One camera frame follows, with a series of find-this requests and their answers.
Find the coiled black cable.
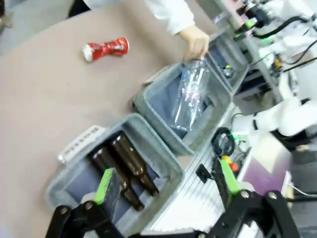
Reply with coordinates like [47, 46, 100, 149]
[211, 126, 236, 157]

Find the crushed silver can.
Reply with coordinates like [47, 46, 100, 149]
[222, 64, 235, 79]

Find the grey fabric basket labelled Plastic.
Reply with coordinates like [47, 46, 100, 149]
[132, 62, 235, 156]

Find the person's left hand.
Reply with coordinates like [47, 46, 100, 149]
[178, 25, 211, 62]

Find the red yellow emergency stop button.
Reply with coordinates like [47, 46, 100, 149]
[221, 155, 240, 173]

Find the grey fabric basket labelled Bottle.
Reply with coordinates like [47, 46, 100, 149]
[45, 113, 185, 238]

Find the crushed red can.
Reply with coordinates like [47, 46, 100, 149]
[82, 37, 130, 63]

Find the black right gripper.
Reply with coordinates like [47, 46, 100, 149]
[232, 0, 270, 42]

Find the dark electronics box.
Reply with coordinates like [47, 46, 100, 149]
[237, 70, 270, 96]

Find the white Bottle label sign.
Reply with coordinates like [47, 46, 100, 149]
[58, 125, 106, 164]

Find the crushed clear plastic bottle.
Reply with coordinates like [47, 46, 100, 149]
[170, 56, 210, 132]

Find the brown glass bottle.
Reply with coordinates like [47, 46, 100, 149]
[89, 147, 145, 212]
[109, 135, 160, 198]

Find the thin black cable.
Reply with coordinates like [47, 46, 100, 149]
[255, 15, 309, 38]

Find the person's left forearm white sleeve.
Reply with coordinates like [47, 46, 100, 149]
[146, 0, 196, 36]

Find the grey fabric basket labelled Can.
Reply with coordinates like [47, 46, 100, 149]
[205, 32, 250, 96]

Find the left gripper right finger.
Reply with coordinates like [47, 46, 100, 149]
[210, 158, 302, 238]

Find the small black plate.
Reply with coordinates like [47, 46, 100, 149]
[195, 163, 212, 184]

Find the aluminium slotted base plate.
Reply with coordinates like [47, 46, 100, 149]
[146, 104, 251, 231]

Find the white box with purple screen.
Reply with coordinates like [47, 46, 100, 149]
[237, 135, 293, 196]

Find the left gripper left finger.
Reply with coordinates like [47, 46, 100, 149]
[46, 168, 124, 238]

